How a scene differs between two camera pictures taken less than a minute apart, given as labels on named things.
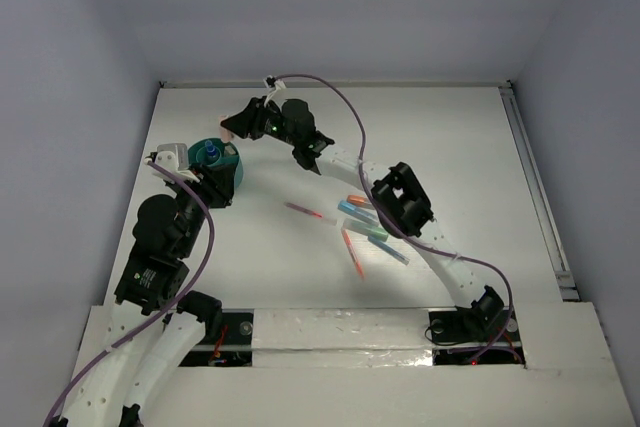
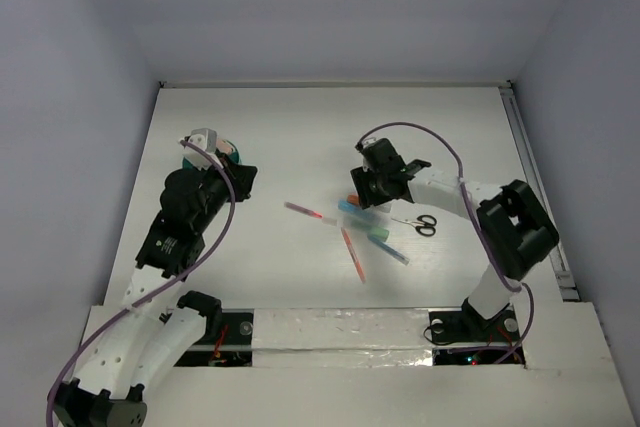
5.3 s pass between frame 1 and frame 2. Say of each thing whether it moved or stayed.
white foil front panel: stayed
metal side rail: stayed
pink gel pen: stayed
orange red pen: stayed
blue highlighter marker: stayed
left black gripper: moved
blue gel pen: stayed
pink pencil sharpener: moved
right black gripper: moved
